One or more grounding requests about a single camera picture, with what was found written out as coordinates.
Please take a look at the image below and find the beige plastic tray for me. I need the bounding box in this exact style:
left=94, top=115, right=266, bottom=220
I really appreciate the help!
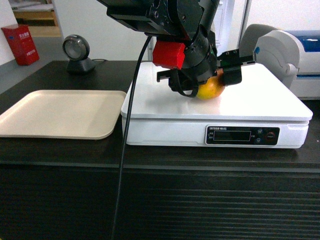
left=0, top=90, right=126, bottom=140

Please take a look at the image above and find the dark red yellow mango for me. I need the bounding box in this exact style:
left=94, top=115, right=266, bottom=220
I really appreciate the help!
left=196, top=69, right=225, bottom=100

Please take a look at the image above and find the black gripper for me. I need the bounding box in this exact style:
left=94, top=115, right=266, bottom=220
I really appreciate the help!
left=156, top=31, right=255, bottom=98

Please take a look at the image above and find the white and blue label printer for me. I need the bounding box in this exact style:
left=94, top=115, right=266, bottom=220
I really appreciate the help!
left=254, top=30, right=320, bottom=100

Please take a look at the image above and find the wooden pallet shelf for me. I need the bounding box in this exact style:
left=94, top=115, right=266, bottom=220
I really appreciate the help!
left=9, top=0, right=62, bottom=37

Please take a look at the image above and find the red wrist camera box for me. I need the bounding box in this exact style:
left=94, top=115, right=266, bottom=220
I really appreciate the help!
left=152, top=40, right=186, bottom=70

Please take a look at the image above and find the black round barcode scanner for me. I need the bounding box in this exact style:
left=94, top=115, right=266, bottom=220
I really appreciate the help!
left=62, top=34, right=96, bottom=75

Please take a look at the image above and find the white receipt printer kiosk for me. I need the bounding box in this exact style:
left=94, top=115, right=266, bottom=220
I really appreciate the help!
left=168, top=0, right=236, bottom=63

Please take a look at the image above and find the white checkout scale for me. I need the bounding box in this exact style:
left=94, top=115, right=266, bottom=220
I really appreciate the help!
left=121, top=62, right=313, bottom=149

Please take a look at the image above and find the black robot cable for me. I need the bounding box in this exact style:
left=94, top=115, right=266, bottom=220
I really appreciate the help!
left=111, top=34, right=152, bottom=240

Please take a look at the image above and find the red fire extinguisher box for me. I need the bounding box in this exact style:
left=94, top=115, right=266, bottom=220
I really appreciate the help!
left=1, top=24, right=40, bottom=66

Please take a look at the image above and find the black checkout counter cabinet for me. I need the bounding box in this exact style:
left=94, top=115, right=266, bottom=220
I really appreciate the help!
left=0, top=59, right=320, bottom=240

